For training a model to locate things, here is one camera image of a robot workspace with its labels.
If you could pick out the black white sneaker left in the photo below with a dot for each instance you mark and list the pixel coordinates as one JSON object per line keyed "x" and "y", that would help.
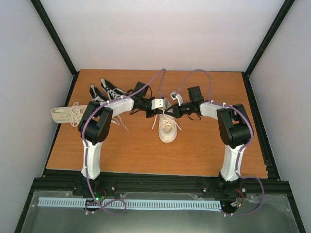
{"x": 97, "y": 96}

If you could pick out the black white sneaker right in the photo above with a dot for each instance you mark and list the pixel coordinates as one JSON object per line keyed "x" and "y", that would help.
{"x": 111, "y": 91}

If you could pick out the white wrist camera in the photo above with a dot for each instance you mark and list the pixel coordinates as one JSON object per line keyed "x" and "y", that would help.
{"x": 176, "y": 96}
{"x": 161, "y": 103}

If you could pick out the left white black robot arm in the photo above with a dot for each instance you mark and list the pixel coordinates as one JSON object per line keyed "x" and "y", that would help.
{"x": 95, "y": 124}

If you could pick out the beige canvas sneaker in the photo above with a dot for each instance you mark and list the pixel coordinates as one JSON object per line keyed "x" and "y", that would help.
{"x": 70, "y": 114}

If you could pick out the black white sneaker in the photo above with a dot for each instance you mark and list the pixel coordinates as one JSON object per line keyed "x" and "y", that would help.
{"x": 111, "y": 91}
{"x": 97, "y": 96}

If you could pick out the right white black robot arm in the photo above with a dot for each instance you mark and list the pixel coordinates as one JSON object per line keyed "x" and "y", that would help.
{"x": 235, "y": 131}

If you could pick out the light blue cable duct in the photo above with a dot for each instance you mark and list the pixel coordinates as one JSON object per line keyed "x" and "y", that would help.
{"x": 206, "y": 205}

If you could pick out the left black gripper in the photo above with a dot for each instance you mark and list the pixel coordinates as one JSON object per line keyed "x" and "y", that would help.
{"x": 157, "y": 111}

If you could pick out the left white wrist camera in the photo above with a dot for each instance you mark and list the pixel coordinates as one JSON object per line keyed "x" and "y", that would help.
{"x": 161, "y": 103}

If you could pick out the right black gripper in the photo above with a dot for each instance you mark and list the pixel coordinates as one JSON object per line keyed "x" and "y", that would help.
{"x": 177, "y": 113}

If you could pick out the beige lace platform sneaker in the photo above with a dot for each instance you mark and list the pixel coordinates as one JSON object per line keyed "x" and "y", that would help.
{"x": 167, "y": 127}

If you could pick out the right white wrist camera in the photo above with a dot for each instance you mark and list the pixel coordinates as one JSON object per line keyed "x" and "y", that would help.
{"x": 176, "y": 96}

